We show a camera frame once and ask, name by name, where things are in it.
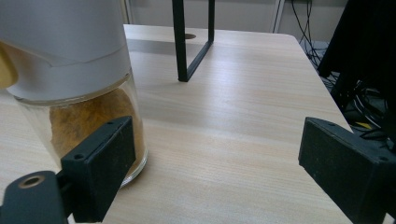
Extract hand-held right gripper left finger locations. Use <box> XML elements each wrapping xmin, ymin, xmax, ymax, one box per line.
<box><xmin>56</xmin><ymin>115</ymin><xmax>137</xmax><ymax>224</ymax></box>

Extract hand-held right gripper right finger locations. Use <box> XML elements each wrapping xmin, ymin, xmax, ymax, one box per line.
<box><xmin>298</xmin><ymin>116</ymin><xmax>396</xmax><ymax>224</ymax></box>

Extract glass jar of orange powder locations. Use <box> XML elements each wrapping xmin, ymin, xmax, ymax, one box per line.
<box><xmin>0</xmin><ymin>0</ymin><xmax>149</xmax><ymax>189</ymax></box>

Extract black metal shelf rack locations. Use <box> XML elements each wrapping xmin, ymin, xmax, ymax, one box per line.
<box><xmin>171</xmin><ymin>0</ymin><xmax>216</xmax><ymax>83</ymax></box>

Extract tangle of floor cables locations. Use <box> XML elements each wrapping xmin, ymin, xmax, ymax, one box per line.
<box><xmin>323</xmin><ymin>73</ymin><xmax>396</xmax><ymax>152</ymax></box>

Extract black wall cables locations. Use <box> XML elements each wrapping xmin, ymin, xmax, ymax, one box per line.
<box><xmin>290</xmin><ymin>0</ymin><xmax>323</xmax><ymax>68</ymax></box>

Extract white metal frame post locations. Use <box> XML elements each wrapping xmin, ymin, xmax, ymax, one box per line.
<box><xmin>271</xmin><ymin>0</ymin><xmax>286</xmax><ymax>34</ymax></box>

